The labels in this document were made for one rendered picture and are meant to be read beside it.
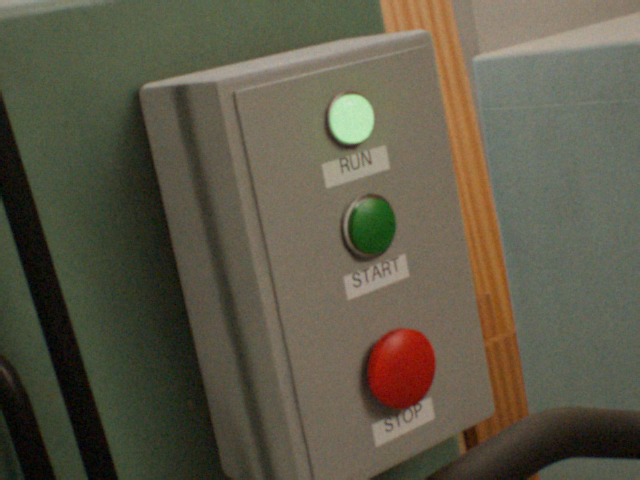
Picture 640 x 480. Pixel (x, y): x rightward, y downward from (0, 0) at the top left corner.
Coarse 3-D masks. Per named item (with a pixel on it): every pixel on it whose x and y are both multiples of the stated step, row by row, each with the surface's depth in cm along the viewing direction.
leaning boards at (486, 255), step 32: (384, 0) 224; (416, 0) 229; (448, 0) 235; (448, 32) 235; (448, 64) 235; (448, 96) 235; (448, 128) 235; (480, 160) 240; (480, 192) 240; (480, 224) 240; (480, 256) 240; (480, 288) 240; (480, 320) 230; (512, 320) 246; (512, 352) 225; (512, 384) 225; (512, 416) 226
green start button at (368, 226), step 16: (352, 208) 41; (368, 208) 41; (384, 208) 41; (352, 224) 41; (368, 224) 41; (384, 224) 41; (352, 240) 41; (368, 240) 41; (384, 240) 41; (368, 256) 41
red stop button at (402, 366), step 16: (384, 336) 42; (400, 336) 42; (416, 336) 42; (384, 352) 41; (400, 352) 42; (416, 352) 42; (432, 352) 43; (368, 368) 42; (384, 368) 41; (400, 368) 42; (416, 368) 42; (432, 368) 43; (384, 384) 41; (400, 384) 42; (416, 384) 42; (384, 400) 42; (400, 400) 42; (416, 400) 42
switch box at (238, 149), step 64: (256, 64) 41; (320, 64) 40; (384, 64) 42; (192, 128) 40; (256, 128) 39; (320, 128) 40; (384, 128) 42; (192, 192) 41; (256, 192) 39; (320, 192) 40; (384, 192) 42; (448, 192) 44; (192, 256) 42; (256, 256) 39; (320, 256) 40; (384, 256) 42; (448, 256) 44; (192, 320) 44; (256, 320) 40; (320, 320) 41; (384, 320) 42; (448, 320) 44; (256, 384) 41; (320, 384) 41; (448, 384) 44; (256, 448) 43; (320, 448) 41; (384, 448) 43
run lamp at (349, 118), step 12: (336, 96) 40; (348, 96) 40; (360, 96) 41; (336, 108) 40; (348, 108) 40; (360, 108) 40; (336, 120) 40; (348, 120) 40; (360, 120) 40; (372, 120) 41; (336, 132) 40; (348, 132) 40; (360, 132) 40; (348, 144) 41
